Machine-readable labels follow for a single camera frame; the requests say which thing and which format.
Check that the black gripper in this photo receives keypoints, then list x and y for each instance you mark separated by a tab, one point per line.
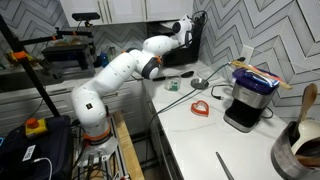
197	26

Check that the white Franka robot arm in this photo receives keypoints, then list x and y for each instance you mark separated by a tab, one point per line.
110	76

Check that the black microwave oven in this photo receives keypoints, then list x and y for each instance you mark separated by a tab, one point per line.
180	55

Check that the small round metallic plate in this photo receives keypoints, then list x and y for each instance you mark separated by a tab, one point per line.
199	84

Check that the clear plastic lid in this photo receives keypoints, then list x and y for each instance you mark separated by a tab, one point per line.
208	73

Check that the black slotted spoon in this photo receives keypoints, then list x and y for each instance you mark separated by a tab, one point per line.
186	74

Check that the clear plastic container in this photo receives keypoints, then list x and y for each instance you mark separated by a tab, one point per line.
168	81

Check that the wooden spatula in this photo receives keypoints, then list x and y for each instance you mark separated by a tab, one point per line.
253	70

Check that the orange heart cookie cutter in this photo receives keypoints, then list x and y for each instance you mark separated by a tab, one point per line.
192	107

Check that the black and steel coffee maker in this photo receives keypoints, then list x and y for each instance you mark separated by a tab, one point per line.
250	95

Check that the blue bottle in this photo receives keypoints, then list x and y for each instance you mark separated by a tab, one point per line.
103	60

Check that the light wooden spoon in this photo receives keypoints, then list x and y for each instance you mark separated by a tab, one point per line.
310	95

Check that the black box device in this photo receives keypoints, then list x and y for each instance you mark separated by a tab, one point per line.
66	53

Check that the wooden board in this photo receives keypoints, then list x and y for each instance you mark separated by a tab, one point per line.
128	150

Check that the white ladle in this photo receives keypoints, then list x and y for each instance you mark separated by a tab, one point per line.
310	131

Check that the metal utensil holder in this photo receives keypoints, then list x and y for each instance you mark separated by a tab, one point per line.
283	156

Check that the brown wooden utensil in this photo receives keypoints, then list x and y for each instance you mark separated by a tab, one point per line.
308	160

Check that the black equipment case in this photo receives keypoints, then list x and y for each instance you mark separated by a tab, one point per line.
56	146

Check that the yellow emergency stop box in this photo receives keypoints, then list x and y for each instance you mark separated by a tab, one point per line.
36	128

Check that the white wall outlet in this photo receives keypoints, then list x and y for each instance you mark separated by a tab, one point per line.
246	51

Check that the black stereo camera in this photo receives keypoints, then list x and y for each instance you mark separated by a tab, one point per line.
85	16

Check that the black camera stand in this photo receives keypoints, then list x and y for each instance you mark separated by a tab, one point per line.
33	78

